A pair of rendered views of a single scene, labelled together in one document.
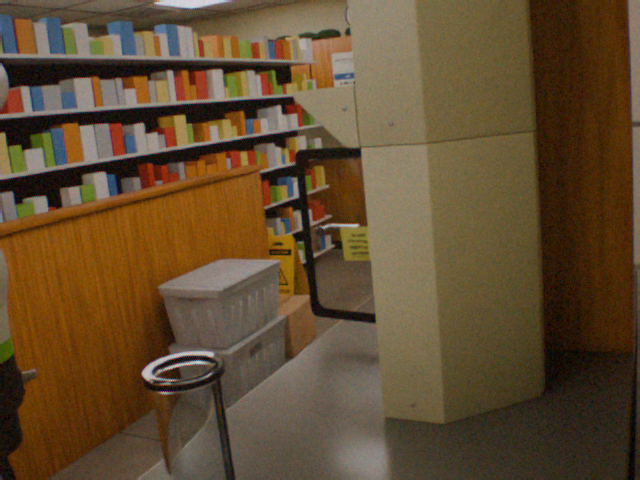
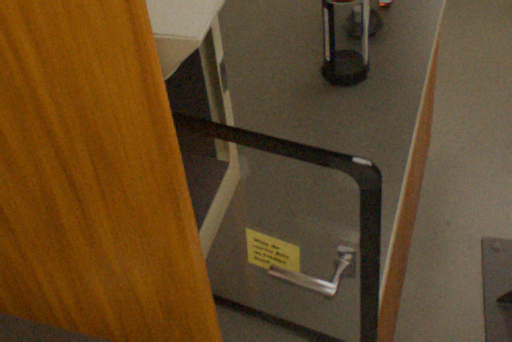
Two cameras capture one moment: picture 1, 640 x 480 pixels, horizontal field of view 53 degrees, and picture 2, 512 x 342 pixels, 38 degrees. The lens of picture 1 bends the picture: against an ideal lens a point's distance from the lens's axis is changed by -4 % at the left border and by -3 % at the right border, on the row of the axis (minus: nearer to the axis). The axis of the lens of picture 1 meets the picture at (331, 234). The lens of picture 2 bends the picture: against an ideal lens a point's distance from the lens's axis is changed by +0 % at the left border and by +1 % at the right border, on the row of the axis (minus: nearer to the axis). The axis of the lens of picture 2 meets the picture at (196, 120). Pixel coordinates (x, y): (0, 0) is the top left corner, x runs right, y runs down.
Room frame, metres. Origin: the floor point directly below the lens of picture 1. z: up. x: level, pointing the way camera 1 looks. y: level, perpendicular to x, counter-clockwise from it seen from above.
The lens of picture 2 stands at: (2.05, -0.11, 1.97)
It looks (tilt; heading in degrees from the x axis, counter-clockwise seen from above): 41 degrees down; 181
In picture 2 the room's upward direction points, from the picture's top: 11 degrees counter-clockwise
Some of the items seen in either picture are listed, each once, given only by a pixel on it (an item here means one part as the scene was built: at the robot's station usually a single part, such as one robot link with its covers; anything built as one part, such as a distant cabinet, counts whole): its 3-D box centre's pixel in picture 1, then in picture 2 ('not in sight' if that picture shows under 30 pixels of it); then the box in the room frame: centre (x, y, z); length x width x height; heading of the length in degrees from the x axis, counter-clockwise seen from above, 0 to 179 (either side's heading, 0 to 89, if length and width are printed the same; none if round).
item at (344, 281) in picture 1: (359, 236); (266, 242); (1.43, -0.06, 1.19); 0.30 x 0.01 x 0.40; 55
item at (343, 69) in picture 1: (348, 70); not in sight; (1.18, -0.06, 1.54); 0.05 x 0.05 x 0.06; 82
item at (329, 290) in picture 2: not in sight; (309, 272); (1.49, -0.02, 1.20); 0.10 x 0.05 x 0.03; 55
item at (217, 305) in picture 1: (225, 301); not in sight; (3.43, 0.61, 0.49); 0.60 x 0.42 x 0.33; 153
